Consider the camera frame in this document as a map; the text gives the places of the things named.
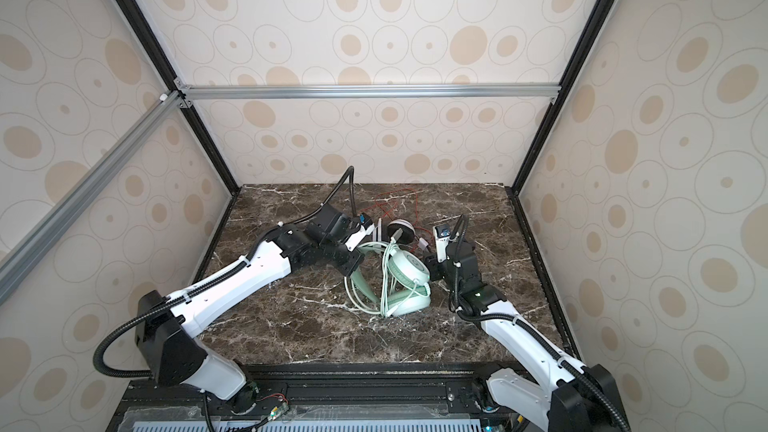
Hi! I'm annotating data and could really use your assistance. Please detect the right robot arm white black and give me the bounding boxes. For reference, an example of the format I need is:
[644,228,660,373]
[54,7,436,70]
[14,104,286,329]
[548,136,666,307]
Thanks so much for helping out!
[426,243,631,431]

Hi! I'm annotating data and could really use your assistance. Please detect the left slanted aluminium frame bar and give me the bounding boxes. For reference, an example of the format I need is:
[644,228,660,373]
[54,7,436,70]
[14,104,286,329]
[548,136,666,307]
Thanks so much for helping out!
[1,91,182,302]

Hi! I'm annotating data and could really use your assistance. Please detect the horizontal aluminium frame bar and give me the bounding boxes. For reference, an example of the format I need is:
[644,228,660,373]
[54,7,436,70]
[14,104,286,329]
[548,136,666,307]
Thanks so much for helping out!
[180,82,561,100]

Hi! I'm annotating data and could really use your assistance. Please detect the mint green headphones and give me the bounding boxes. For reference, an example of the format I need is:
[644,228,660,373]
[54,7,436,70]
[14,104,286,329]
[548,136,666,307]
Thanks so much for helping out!
[344,242,431,318]

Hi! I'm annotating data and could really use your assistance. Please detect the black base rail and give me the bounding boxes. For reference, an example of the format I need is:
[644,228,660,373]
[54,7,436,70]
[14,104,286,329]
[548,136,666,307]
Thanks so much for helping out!
[107,362,625,432]

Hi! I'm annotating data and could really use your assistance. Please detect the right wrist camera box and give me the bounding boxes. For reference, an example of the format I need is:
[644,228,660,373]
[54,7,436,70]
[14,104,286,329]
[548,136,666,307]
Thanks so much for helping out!
[433,217,467,263]

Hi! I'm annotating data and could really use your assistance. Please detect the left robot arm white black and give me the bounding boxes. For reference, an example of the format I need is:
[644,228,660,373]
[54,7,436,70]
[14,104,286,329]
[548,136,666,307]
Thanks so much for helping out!
[92,223,375,401]

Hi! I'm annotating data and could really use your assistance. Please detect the white black headphones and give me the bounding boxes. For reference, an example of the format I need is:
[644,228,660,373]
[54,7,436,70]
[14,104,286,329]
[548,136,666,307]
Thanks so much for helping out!
[372,219,430,252]

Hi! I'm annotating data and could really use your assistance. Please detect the red headphone cable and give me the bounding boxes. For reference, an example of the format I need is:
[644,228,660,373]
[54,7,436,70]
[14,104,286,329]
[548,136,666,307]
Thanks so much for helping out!
[358,188,439,241]

